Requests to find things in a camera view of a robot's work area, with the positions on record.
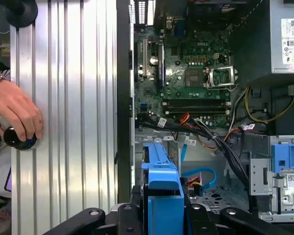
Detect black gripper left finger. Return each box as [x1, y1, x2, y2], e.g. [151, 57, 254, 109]
[43, 185, 149, 235]

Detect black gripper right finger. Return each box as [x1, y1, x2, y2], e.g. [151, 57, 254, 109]
[185, 193, 294, 235]

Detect hard disk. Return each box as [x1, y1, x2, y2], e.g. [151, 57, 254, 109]
[141, 143, 187, 235]

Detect blue disk data wire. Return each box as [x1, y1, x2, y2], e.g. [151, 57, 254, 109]
[180, 167, 217, 196]

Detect round black tool blue ring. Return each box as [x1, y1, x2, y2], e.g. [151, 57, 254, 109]
[3, 126, 39, 151]

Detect black RAM slot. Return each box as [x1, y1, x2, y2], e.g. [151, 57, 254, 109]
[163, 109, 227, 118]
[162, 98, 227, 109]

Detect white expansion slot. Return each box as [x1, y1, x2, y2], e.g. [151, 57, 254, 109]
[142, 38, 148, 77]

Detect person's hand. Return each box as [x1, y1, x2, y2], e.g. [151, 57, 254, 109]
[0, 79, 44, 147]

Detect silver drive cage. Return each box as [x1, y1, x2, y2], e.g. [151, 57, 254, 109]
[249, 134, 294, 222]

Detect blue drive latch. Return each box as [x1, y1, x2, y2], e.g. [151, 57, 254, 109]
[270, 143, 294, 173]

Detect black PC case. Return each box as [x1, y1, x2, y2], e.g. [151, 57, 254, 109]
[116, 0, 294, 235]

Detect CPU socket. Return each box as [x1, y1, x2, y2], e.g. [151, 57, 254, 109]
[185, 69, 208, 88]

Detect metal socket cover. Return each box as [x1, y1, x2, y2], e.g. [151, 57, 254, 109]
[207, 66, 237, 88]

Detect green motherboard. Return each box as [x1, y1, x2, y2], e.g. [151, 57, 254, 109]
[134, 14, 233, 130]

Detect grey power supply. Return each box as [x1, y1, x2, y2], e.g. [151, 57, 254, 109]
[269, 0, 294, 74]

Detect black case fan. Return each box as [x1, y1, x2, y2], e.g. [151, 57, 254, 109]
[187, 1, 233, 28]

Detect black round stand foot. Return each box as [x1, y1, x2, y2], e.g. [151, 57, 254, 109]
[6, 0, 39, 28]

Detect multicoloured disk power wire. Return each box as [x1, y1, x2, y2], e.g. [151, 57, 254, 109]
[181, 172, 203, 196]

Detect black wire bundle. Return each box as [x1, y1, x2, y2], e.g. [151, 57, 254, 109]
[137, 117, 258, 213]

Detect orange and red wires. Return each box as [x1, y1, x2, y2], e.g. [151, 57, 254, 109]
[179, 112, 219, 150]

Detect yellow power wires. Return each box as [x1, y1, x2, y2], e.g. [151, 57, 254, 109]
[244, 87, 294, 123]

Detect wire locking lever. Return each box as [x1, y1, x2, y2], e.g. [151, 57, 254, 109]
[206, 82, 239, 91]

